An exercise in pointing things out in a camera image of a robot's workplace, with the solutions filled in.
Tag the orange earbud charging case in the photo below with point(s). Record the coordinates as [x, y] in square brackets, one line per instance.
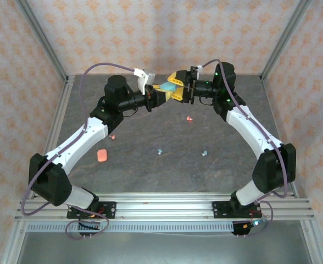
[102, 155]

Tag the aluminium side rail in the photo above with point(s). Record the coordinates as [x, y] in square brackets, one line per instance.
[267, 93]
[66, 93]

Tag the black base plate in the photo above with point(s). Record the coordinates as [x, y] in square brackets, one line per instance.
[109, 209]
[219, 209]

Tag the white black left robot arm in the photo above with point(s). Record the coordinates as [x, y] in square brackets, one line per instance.
[68, 148]

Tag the grey metal sheet panel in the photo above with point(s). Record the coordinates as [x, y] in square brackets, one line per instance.
[164, 247]

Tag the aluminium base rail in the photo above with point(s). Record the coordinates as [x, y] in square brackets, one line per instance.
[164, 209]

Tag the blue earbud charging case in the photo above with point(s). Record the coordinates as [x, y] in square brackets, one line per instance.
[169, 87]

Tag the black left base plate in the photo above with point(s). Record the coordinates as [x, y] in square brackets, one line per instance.
[109, 209]

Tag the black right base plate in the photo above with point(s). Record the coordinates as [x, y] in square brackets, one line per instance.
[219, 209]

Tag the aluminium frame leg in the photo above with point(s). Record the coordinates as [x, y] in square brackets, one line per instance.
[10, 254]
[313, 242]

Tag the aluminium frame post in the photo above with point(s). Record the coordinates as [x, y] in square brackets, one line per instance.
[285, 38]
[43, 38]

